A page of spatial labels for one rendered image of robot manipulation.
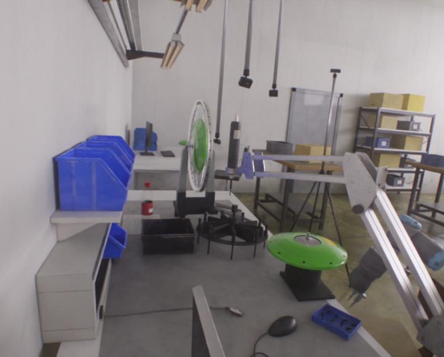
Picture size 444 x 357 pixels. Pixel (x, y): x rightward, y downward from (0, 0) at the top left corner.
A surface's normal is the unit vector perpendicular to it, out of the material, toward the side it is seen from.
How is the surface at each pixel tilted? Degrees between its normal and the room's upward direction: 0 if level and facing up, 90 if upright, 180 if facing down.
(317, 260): 24
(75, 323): 90
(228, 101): 90
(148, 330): 0
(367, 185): 90
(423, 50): 90
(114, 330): 0
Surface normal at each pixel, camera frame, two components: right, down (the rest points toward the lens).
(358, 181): -0.77, 0.07
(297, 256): -0.11, -0.84
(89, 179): 0.24, 0.25
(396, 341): 0.07, -0.98
